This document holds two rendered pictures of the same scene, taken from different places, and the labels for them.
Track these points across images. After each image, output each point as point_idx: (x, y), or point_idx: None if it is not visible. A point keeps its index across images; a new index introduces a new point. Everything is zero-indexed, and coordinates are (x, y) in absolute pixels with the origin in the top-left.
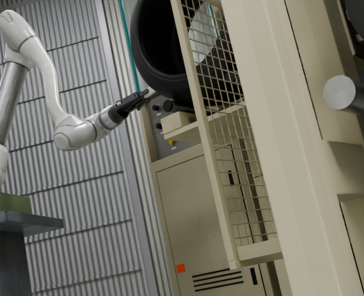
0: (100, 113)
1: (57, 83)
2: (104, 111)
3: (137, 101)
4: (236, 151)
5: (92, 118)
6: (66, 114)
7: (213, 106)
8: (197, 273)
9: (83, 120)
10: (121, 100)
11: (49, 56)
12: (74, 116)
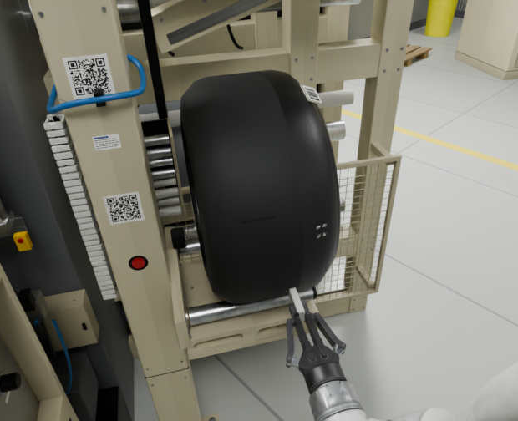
0: (360, 403)
1: (471, 403)
2: (354, 389)
3: (309, 332)
4: (75, 418)
5: (378, 419)
6: (445, 414)
7: (185, 314)
8: None
9: (403, 414)
10: (337, 339)
11: (517, 362)
12: (424, 409)
